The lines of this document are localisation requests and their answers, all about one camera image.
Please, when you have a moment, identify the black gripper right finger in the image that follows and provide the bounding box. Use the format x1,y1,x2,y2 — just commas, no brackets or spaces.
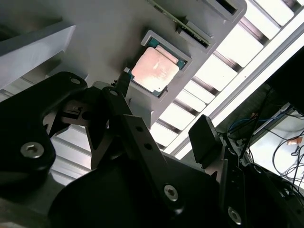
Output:
188,114,300,228

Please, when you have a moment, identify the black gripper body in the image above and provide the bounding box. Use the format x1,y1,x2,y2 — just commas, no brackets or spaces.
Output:
48,154,224,228

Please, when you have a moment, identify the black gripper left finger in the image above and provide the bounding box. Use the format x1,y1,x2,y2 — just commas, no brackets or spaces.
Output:
0,70,186,215

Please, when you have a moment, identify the silver-topped CPU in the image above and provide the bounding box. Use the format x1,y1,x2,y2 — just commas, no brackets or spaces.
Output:
130,38,185,97

